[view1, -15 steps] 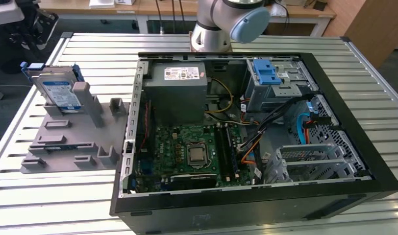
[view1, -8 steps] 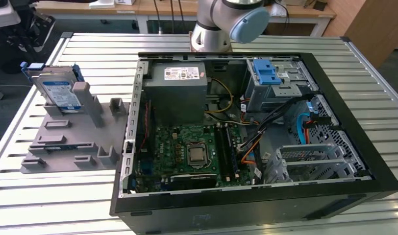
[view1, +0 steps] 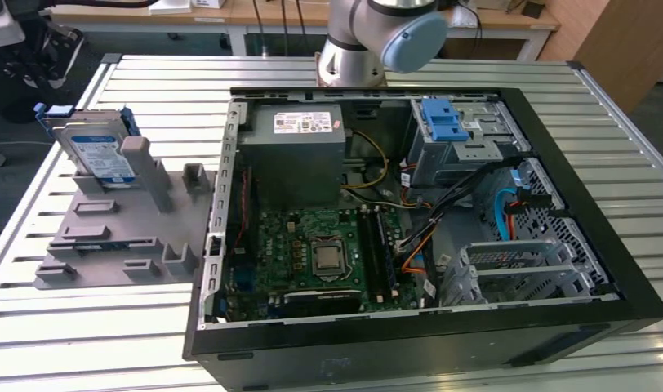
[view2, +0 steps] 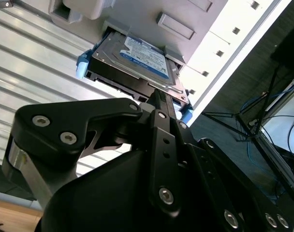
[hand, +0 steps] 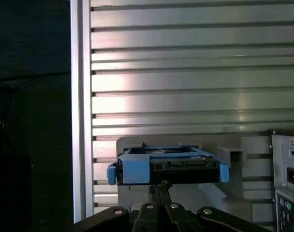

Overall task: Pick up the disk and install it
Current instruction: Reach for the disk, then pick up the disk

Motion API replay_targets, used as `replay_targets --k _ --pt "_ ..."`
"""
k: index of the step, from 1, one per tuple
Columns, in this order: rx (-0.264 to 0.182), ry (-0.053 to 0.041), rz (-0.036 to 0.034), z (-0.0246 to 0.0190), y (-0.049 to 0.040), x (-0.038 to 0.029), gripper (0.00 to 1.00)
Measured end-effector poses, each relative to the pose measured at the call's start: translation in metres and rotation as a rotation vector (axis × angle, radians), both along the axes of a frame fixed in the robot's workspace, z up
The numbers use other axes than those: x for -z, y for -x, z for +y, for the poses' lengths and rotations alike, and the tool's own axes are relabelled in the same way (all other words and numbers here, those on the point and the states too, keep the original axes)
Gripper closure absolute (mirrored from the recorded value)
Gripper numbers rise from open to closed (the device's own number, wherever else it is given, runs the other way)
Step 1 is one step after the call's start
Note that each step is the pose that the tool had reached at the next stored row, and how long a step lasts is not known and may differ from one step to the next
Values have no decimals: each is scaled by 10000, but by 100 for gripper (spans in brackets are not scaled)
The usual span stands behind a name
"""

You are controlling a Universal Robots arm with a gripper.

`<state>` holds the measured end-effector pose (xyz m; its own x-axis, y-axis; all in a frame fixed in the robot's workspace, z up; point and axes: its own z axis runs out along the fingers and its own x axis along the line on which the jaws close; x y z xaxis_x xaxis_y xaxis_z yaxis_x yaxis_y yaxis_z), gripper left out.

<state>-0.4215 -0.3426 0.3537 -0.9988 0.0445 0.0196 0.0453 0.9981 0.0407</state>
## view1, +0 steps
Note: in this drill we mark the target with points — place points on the black bin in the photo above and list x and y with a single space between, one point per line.
16 106

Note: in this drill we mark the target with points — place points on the wooden desk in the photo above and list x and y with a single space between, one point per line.
119 18

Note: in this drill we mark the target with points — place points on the grey drive cage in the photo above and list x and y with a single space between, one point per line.
435 163

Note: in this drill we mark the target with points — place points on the small white box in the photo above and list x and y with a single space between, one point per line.
206 3

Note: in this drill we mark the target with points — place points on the silver CPU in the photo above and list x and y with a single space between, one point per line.
330 258

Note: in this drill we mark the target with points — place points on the black graphics card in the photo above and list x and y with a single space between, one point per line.
321 304

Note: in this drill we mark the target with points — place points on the blue drive latch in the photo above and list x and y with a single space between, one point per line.
443 122

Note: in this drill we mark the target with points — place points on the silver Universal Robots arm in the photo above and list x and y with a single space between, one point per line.
354 61

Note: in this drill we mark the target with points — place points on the green motherboard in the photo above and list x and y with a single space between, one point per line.
289 241

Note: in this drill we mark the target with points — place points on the hard disk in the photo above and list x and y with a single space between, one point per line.
99 159

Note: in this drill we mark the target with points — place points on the wooden cabinet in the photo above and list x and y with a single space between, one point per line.
626 49

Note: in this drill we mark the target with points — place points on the grey power supply unit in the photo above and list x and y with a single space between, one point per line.
294 171

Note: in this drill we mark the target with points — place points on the silver disk bay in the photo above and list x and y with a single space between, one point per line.
527 245

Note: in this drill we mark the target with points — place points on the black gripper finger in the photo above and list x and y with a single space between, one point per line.
65 53

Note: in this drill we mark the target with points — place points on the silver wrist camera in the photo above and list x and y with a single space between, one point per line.
2 28

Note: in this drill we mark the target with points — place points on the black PC case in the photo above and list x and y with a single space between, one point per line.
365 347

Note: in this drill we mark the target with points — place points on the grey parts rack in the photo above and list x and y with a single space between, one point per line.
135 228

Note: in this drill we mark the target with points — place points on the green RAM stick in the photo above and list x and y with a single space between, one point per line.
389 253
103 245

